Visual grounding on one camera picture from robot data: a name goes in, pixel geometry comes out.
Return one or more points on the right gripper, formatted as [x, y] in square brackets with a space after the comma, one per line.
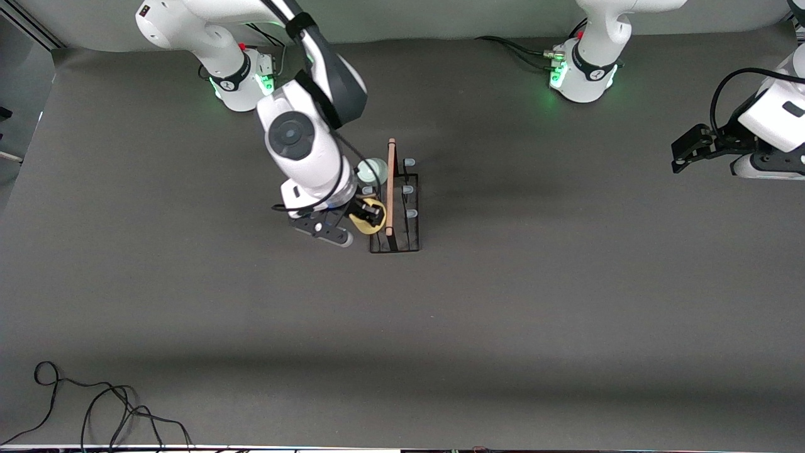
[364, 208]

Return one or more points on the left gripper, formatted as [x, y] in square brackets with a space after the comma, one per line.
[728, 139]

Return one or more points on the yellow plastic cup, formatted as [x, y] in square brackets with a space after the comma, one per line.
[368, 229]

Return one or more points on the pale green plastic cup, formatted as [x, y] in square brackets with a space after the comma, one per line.
[371, 171]

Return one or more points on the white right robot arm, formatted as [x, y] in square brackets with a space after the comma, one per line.
[295, 135]

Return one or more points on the dark grey table cover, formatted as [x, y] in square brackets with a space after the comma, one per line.
[471, 346]

